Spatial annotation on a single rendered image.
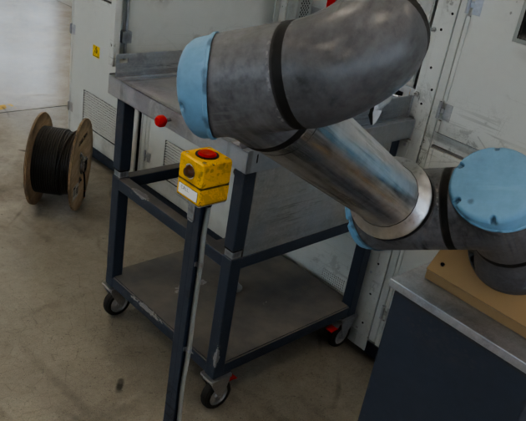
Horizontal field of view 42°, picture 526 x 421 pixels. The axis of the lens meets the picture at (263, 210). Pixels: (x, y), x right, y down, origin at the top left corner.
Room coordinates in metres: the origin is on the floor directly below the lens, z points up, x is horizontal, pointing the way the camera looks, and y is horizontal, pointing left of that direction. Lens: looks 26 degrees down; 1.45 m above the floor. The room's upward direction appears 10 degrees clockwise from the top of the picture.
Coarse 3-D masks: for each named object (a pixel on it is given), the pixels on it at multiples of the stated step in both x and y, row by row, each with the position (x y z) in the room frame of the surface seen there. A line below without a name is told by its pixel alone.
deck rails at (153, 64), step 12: (132, 60) 1.96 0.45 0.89; (144, 60) 2.00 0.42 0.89; (156, 60) 2.03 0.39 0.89; (168, 60) 2.06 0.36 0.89; (120, 72) 1.94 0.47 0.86; (132, 72) 1.97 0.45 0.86; (144, 72) 2.00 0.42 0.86; (156, 72) 2.03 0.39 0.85; (168, 72) 2.06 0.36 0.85; (408, 96) 2.03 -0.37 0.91; (384, 108) 1.95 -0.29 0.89; (396, 108) 1.99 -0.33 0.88; (408, 108) 2.04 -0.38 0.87; (360, 120) 1.88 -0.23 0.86; (384, 120) 1.95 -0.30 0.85; (240, 144) 1.55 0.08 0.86
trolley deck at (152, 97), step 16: (112, 80) 1.93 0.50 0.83; (144, 80) 1.95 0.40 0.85; (160, 80) 1.97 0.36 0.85; (128, 96) 1.88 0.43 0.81; (144, 96) 1.82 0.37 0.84; (160, 96) 1.83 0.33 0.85; (176, 96) 1.85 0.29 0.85; (144, 112) 1.82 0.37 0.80; (160, 112) 1.77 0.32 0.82; (176, 112) 1.72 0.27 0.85; (176, 128) 1.72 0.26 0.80; (368, 128) 1.86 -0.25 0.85; (384, 128) 1.91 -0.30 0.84; (400, 128) 1.97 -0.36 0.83; (208, 144) 1.63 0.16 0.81; (224, 144) 1.59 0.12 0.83; (240, 160) 1.54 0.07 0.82; (256, 160) 1.55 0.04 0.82; (272, 160) 1.59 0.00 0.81
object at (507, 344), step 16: (416, 272) 1.27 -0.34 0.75; (400, 288) 1.21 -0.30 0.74; (416, 288) 1.20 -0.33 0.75; (432, 288) 1.21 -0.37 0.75; (432, 304) 1.15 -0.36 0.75; (448, 304) 1.16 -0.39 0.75; (464, 304) 1.17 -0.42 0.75; (448, 320) 1.12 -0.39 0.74; (464, 320) 1.12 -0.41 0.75; (480, 320) 1.13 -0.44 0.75; (480, 336) 1.08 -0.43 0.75; (496, 336) 1.08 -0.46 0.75; (512, 336) 1.09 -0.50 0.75; (496, 352) 1.05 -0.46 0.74; (512, 352) 1.04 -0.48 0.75
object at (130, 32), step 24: (120, 0) 2.06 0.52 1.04; (144, 0) 2.14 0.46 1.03; (168, 0) 2.20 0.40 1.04; (192, 0) 2.26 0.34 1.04; (216, 0) 2.32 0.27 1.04; (240, 0) 2.38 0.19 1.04; (264, 0) 2.45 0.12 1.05; (120, 24) 2.06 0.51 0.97; (144, 24) 2.15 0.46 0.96; (168, 24) 2.20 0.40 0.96; (192, 24) 2.26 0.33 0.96; (216, 24) 2.32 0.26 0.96; (240, 24) 2.39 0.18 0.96; (120, 48) 2.10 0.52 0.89; (144, 48) 2.15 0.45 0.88; (168, 48) 2.21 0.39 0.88
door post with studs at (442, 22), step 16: (448, 0) 2.02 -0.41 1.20; (448, 16) 2.01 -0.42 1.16; (432, 32) 2.04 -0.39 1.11; (448, 32) 2.00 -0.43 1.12; (432, 48) 2.03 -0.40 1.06; (432, 64) 2.02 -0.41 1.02; (432, 80) 2.01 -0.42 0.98; (416, 96) 2.04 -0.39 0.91; (432, 96) 2.00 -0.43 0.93; (416, 112) 2.03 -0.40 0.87; (416, 128) 2.02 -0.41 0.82; (416, 144) 2.01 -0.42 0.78; (384, 256) 2.01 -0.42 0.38; (384, 272) 2.00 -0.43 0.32; (368, 304) 2.02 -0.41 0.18; (368, 320) 2.01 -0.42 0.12
